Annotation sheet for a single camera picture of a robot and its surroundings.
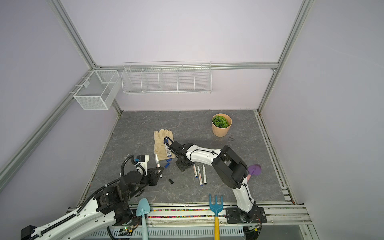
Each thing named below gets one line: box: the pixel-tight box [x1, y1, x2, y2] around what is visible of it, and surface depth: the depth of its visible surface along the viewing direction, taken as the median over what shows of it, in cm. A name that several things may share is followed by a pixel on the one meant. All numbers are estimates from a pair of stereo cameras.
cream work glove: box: [154, 129, 176, 161], surface depth 104 cm
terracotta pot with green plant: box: [211, 113, 233, 137], surface depth 101 cm
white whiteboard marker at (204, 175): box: [203, 164, 207, 185], surface depth 88 cm
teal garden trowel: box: [135, 198, 151, 240], surface depth 75 cm
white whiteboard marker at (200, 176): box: [197, 165, 203, 187], surface depth 87 cm
